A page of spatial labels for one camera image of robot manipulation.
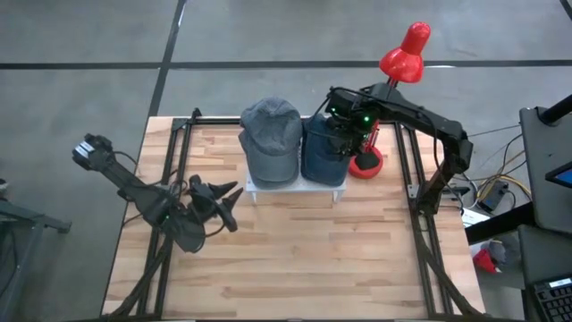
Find tablet with blue screen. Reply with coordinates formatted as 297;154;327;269
544;160;572;189

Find navy denim baseball cap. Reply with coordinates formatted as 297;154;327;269
300;114;354;182
302;172;349;188

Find yellow floor cable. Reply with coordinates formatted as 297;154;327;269
475;172;533;200

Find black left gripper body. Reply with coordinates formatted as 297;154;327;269
187;174;238;233

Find white perforated metal stand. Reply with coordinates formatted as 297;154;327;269
245;172;348;205

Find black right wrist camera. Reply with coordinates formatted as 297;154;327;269
324;87;361;118

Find grey denim baseball cap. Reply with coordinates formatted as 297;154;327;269
248;172;299;190
238;97;304;183

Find red desk lamp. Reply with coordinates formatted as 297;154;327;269
348;21;433;181

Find black aluminium rig frame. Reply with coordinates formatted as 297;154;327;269
106;116;482;321

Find red cloth item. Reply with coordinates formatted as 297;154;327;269
472;248;500;275

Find black keyboard desk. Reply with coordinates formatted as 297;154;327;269
464;203;572;322

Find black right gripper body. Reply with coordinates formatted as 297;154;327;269
328;114;381;170

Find white paper sheet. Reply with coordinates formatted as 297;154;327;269
460;208;491;228

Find grey cloth item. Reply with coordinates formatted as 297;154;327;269
489;240;509;267

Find grey floor cable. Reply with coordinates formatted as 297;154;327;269
467;123;522;138

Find black computer keyboard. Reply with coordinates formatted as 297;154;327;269
531;276;572;322

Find black round pole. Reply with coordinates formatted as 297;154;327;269
538;93;572;126

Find black power adapter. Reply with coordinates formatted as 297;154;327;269
476;181;509;214

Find grey metal cart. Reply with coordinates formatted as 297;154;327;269
0;178;72;314

